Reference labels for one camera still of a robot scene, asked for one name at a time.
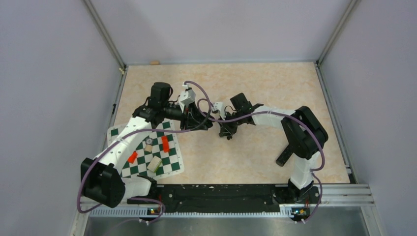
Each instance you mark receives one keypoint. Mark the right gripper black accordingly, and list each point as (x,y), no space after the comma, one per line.
(226,130)

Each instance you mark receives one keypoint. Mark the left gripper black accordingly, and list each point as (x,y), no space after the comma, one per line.
(194,119)

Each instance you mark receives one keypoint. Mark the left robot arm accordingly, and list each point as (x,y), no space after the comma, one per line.
(100,177)

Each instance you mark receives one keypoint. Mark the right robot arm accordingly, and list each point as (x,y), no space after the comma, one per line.
(305,135)

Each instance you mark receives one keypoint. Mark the orange rectangular block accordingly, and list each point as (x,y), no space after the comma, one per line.
(165,143)

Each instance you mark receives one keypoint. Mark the green white chess mat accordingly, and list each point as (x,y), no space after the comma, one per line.
(172,162)

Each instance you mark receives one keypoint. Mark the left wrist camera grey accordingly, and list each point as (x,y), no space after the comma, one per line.
(186,98)

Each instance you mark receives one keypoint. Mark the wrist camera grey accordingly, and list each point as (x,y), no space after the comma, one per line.
(219,108)
(186,98)

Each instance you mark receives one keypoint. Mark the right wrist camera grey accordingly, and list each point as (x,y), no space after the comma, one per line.
(219,108)

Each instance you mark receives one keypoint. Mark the wooden cork at wall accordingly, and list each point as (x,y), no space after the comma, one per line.
(155,62)

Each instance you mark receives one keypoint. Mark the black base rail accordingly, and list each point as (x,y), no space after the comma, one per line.
(230,198)

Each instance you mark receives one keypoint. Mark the aluminium frame post left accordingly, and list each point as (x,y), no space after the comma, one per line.
(104,32)

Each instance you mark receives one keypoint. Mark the aluminium frame post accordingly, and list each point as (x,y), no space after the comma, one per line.
(349,10)
(104,32)

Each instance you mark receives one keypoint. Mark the aluminium frame post right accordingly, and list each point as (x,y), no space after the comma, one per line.
(349,10)

